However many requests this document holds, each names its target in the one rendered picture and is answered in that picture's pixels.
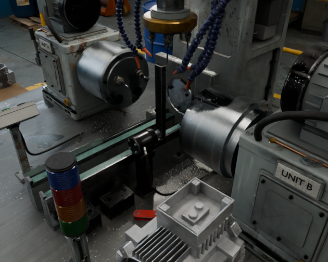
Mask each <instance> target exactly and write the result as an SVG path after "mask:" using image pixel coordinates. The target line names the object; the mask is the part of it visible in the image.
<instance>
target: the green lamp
mask: <svg viewBox="0 0 328 262"><path fill-rule="evenodd" d="M58 219H59V218H58ZM59 223H60V227H61V230H62V232H63V233H64V234H66V235H78V234H81V233H82V232H83V231H84V230H85V229H86V228H87V226H88V219H87V213H86V211H85V214H84V215H83V217H81V218H80V219H79V220H77V221H73V222H64V221H61V220H60V219H59Z"/></svg>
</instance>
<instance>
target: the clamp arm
mask: <svg viewBox="0 0 328 262"><path fill-rule="evenodd" d="M166 73H167V69H166V65H164V64H162V63H157V64H155V106H156V132H157V131H159V132H157V133H158V134H160V135H159V136H158V138H160V139H161V140H162V139H164V138H165V137H166V118H167V115H166Z"/></svg>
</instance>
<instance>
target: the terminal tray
mask: <svg viewBox="0 0 328 262"><path fill-rule="evenodd" d="M194 181H198V183H197V184H195V183H194ZM224 199H228V200H229V201H228V202H226V201H225V200H224ZM234 202H235V200H234V199H232V198H231V197H229V196H227V195H225V194H224V193H222V192H220V191H218V190H217V189H215V188H213V187H212V186H210V185H208V184H206V183H204V182H203V181H201V180H199V179H198V178H196V177H195V178H193V179H192V180H191V181H190V182H188V183H187V184H186V185H185V186H183V187H182V188H181V189H180V190H178V191H177V192H176V193H175V194H173V195H172V196H171V197H169V198H168V199H167V200H165V201H164V202H163V203H161V204H160V205H159V206H158V207H157V208H156V209H157V229H158V228H160V227H161V226H162V229H163V228H166V231H167V230H168V229H169V233H170V232H171V231H172V234H173V235H174V234H176V239H177V238H178V237H180V242H181V241H182V240H183V245H185V244H186V243H187V249H188V248H189V247H191V254H192V256H193V257H194V258H195V259H196V258H198V259H200V255H201V254H202V255H204V253H205V250H208V248H209V246H211V247H212V242H214V243H215V242H216V238H217V239H219V238H220V235H223V231H226V229H227V226H228V225H230V224H231V218H232V214H233V208H234ZM163 206H167V208H166V209H164V208H163ZM194 227H198V230H194Z"/></svg>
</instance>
